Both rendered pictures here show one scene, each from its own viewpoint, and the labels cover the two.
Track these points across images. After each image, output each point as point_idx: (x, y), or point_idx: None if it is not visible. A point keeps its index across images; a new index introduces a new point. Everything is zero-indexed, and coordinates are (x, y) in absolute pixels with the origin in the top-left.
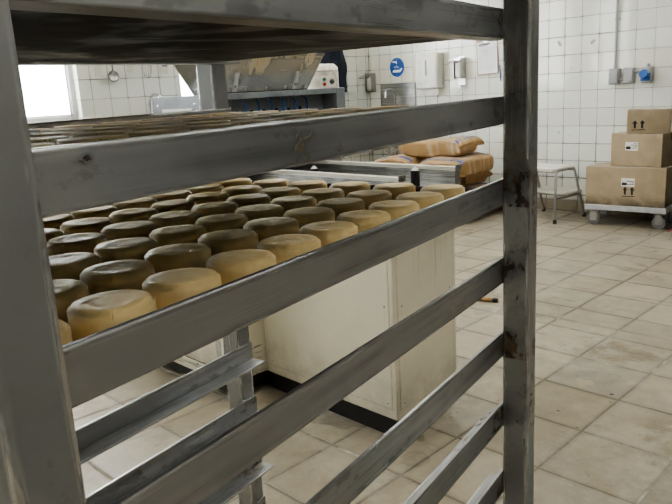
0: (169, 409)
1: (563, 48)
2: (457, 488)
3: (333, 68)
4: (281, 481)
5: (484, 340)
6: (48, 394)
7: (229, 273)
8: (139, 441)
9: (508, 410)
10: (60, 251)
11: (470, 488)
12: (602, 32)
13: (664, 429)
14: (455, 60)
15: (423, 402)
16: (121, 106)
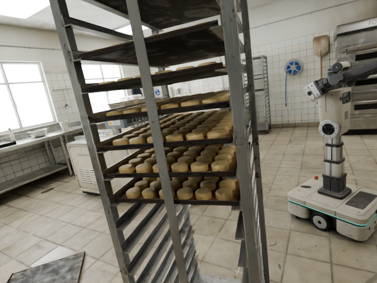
0: (176, 206)
1: (207, 82)
2: (217, 214)
3: (140, 95)
4: (168, 224)
5: None
6: (253, 198)
7: None
8: None
9: (257, 189)
10: None
11: (220, 214)
12: (217, 77)
13: (262, 187)
14: (176, 88)
15: (253, 191)
16: (70, 115)
